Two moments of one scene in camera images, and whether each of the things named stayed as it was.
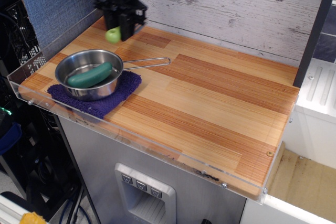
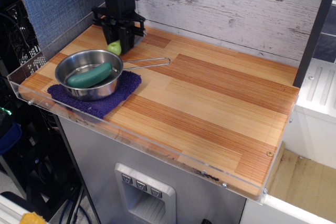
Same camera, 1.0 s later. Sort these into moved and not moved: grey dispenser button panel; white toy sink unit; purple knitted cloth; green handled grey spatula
Moved: green handled grey spatula
Not moved: purple knitted cloth; grey dispenser button panel; white toy sink unit
